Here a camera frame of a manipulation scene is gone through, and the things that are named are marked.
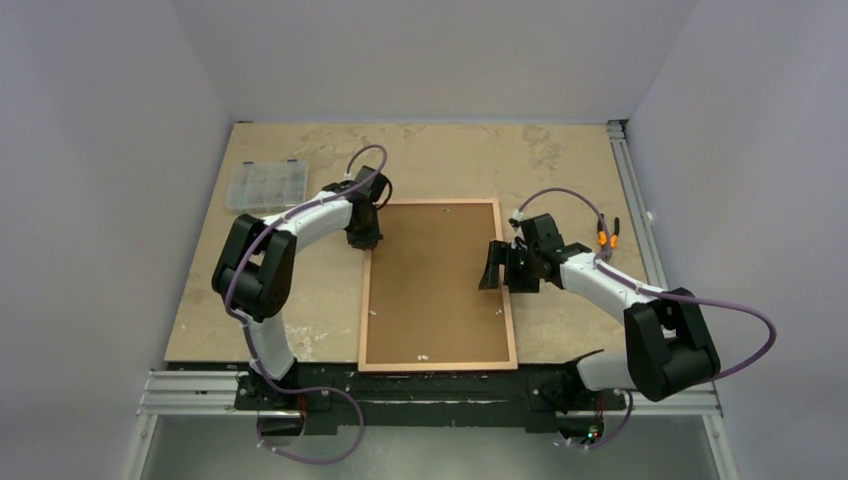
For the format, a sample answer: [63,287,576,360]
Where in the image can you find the aluminium rail frame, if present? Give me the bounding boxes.
[124,121,738,479]

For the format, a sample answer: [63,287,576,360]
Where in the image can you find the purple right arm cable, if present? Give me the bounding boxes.
[510,187,778,452]

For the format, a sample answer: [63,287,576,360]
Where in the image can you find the clear plastic organizer box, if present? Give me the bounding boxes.
[225,159,309,213]

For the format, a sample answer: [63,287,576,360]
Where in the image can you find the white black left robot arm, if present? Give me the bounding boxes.
[211,167,393,409]

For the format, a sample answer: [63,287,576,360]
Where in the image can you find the yellow black pliers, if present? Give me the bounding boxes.
[596,214,621,260]

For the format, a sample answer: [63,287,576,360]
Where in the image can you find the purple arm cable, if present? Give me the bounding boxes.
[510,187,778,452]
[223,144,367,466]

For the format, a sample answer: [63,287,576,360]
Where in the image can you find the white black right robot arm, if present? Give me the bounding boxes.
[479,214,721,407]

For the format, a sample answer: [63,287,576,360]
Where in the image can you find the brown cardboard backing board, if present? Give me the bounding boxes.
[364,203,513,365]

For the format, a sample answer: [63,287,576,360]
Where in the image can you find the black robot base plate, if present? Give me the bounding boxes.
[234,363,627,438]

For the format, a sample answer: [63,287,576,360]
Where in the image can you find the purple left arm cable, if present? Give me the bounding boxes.
[223,144,367,466]

